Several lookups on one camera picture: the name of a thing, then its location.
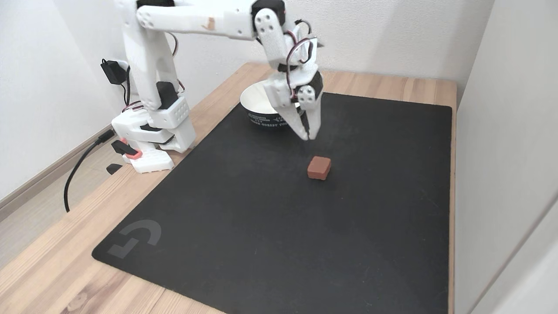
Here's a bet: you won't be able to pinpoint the red-brown toy block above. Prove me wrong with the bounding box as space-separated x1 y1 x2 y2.
307 156 331 181

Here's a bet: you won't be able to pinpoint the white paper bowl, navy band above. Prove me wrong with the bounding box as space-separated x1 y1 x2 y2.
240 81 302 130

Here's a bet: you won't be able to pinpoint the black desk mat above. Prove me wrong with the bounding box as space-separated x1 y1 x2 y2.
92 91 453 314

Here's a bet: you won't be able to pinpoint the black and orange table clamp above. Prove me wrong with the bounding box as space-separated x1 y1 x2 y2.
106 137 143 176

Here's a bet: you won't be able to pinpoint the black power adapter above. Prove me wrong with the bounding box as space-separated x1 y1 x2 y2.
101 59 130 85

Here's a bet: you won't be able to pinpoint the beige skirting board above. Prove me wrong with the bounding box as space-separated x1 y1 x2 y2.
0 123 115 222

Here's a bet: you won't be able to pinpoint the red black white servo wires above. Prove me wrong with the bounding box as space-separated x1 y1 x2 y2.
284 20 315 102

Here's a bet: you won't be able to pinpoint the thick black cable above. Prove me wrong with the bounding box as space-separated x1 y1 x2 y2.
64 129 116 213

